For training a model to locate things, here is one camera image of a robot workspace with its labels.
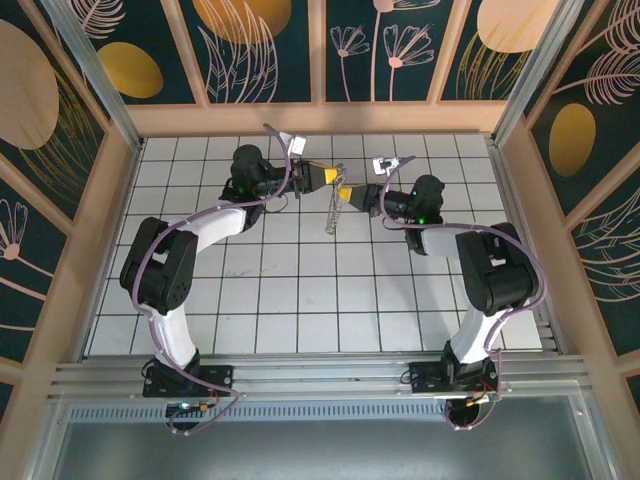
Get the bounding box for vented grey metal strip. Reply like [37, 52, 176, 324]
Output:
[62, 402, 589, 424]

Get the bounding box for grey sheet metal panel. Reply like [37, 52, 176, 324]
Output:
[47, 419, 609, 480]

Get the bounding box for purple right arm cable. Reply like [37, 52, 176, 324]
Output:
[378, 154, 546, 432]

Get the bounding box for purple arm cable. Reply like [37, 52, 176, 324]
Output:
[378, 154, 546, 432]
[134, 122, 294, 439]

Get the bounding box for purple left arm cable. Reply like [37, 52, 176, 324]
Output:
[134, 122, 294, 439]

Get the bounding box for aluminium side rail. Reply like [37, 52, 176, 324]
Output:
[487, 139, 569, 356]

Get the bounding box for aluminium corner post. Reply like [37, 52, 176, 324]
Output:
[38, 0, 147, 154]
[491, 0, 587, 146]

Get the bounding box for long aluminium mounting rail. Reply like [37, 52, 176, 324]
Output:
[47, 352, 591, 401]

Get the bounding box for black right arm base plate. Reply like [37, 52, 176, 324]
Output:
[407, 360, 501, 401]

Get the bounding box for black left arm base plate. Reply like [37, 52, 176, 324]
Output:
[142, 363, 236, 400]

